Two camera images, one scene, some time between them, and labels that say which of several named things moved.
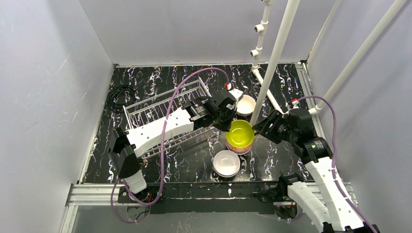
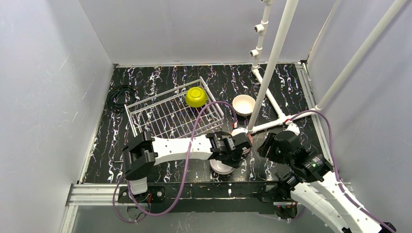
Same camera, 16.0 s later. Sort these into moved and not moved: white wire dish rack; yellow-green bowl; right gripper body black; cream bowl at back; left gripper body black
Moved: yellow-green bowl; right gripper body black; left gripper body black
Not moved: white wire dish rack; cream bowl at back
